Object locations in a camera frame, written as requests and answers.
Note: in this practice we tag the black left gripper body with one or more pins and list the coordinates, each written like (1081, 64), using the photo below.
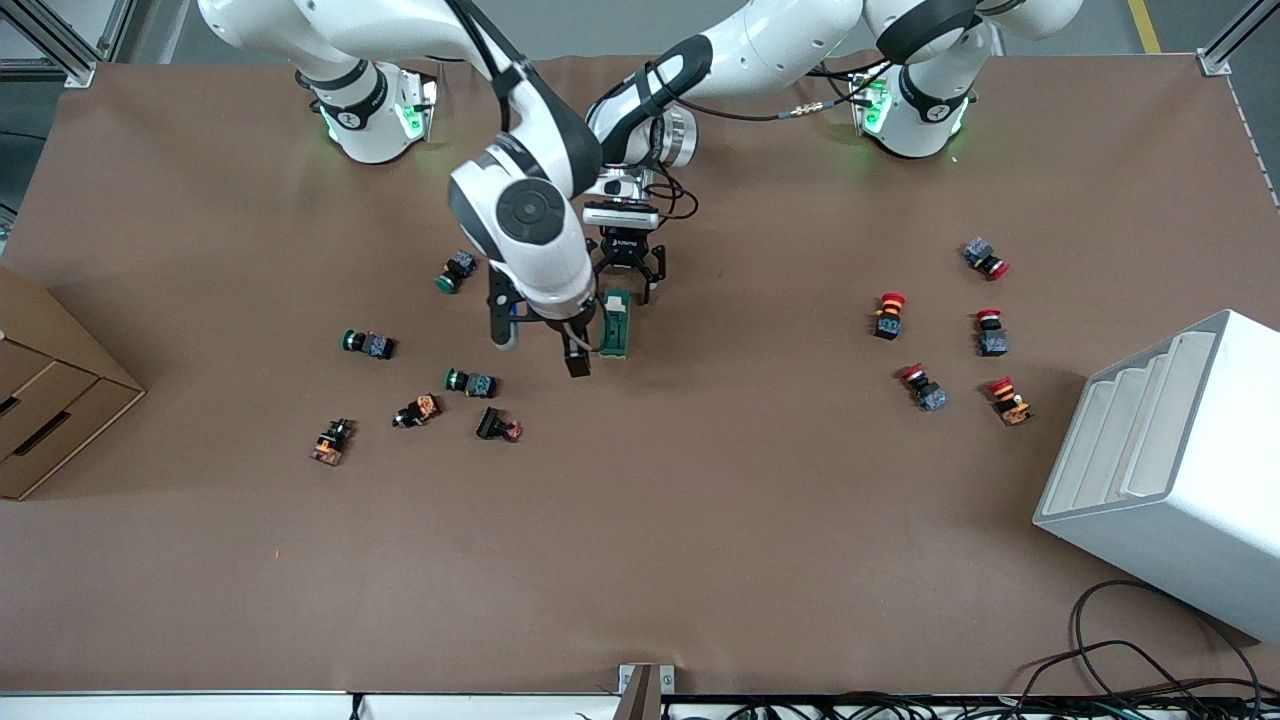
(628, 248)

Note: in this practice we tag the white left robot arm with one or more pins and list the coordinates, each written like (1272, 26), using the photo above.
(780, 50)

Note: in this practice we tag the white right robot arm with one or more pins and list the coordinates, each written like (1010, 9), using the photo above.
(530, 215)

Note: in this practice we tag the green push button blue body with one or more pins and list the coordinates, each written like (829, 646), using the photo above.
(472, 382)
(456, 272)
(370, 344)

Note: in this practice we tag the black push button red lens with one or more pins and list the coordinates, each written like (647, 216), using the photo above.
(496, 426)

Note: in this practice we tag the black push button orange body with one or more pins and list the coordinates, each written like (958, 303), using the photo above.
(332, 442)
(418, 410)

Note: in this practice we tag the brown paper table cover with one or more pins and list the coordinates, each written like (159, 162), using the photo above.
(640, 520)

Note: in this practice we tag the red mushroom button orange body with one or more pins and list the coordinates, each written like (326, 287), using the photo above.
(1010, 401)
(889, 317)

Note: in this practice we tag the red mushroom button blue body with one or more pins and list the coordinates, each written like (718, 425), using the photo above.
(984, 257)
(925, 388)
(991, 334)

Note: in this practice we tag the brown cardboard box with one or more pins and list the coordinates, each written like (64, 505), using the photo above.
(55, 400)

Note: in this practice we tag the white stepped sorting rack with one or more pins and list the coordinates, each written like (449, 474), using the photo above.
(1190, 500)

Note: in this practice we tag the metal table edge bracket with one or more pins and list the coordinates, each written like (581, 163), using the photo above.
(645, 690)

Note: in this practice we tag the white table edge rail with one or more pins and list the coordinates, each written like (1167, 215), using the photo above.
(200, 707)

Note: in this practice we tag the aluminium frame profile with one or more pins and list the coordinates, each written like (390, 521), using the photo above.
(1230, 40)
(50, 45)

